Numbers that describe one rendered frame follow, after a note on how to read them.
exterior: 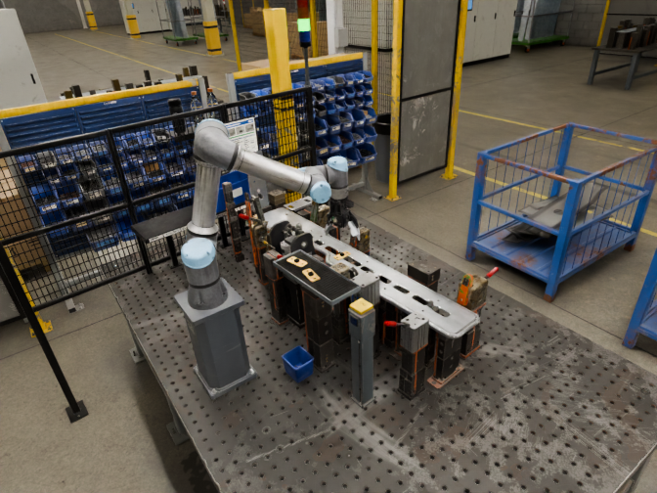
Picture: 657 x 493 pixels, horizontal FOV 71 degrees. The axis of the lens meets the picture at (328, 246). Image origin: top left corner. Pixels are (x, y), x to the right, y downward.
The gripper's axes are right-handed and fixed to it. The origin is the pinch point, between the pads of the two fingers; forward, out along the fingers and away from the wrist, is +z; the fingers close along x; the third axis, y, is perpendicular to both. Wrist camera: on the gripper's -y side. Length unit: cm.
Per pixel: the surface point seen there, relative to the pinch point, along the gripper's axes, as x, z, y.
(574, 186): 98, 29, -152
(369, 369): 24, 31, 39
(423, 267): 32.2, 16.3, -12.0
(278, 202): -64, 18, -57
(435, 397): 47, 49, 28
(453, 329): 51, 19, 21
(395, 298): 25.8, 18.9, 10.0
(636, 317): 144, 96, -117
